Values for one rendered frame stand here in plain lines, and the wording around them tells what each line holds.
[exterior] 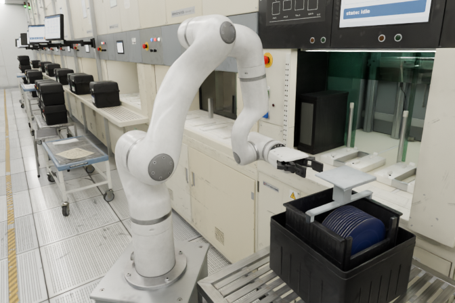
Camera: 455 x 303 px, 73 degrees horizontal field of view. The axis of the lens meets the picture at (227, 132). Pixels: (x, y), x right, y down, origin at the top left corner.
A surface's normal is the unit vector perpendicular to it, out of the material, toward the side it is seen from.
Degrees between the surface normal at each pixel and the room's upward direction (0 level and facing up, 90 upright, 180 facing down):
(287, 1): 90
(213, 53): 122
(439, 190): 90
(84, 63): 90
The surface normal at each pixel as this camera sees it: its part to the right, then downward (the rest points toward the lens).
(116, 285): -0.02, -0.96
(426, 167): -0.82, 0.17
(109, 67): 0.58, 0.22
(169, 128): 0.58, -0.26
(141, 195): -0.04, -0.70
